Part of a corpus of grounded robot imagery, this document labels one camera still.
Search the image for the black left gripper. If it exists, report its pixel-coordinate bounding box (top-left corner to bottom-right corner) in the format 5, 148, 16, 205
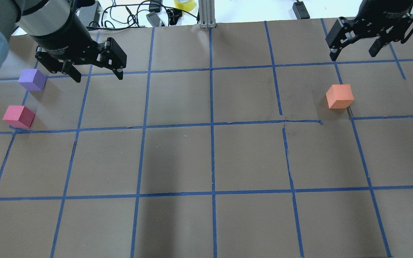
29, 11, 127, 83

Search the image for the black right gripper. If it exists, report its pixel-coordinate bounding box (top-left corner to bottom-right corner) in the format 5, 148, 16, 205
326, 0, 413, 61

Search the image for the orange foam cube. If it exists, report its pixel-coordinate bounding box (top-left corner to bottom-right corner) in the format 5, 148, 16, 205
326, 84, 355, 109

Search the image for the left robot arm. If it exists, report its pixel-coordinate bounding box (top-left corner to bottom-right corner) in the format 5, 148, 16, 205
0, 0, 127, 83

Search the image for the large black power brick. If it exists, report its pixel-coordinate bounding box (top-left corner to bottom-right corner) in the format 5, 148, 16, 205
76, 0, 101, 27

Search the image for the purple foam cube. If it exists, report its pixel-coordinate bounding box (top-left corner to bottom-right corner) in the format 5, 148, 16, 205
18, 68, 47, 91

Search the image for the black power adapter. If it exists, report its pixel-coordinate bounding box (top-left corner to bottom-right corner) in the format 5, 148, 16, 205
292, 0, 311, 20

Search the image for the red foam cube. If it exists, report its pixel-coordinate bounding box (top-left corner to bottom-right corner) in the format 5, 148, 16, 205
2, 105, 35, 129

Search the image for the yellow tape roll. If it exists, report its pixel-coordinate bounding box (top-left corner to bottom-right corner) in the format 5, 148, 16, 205
174, 0, 196, 12

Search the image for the aluminium frame post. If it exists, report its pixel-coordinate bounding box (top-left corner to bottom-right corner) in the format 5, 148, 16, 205
198, 0, 217, 28

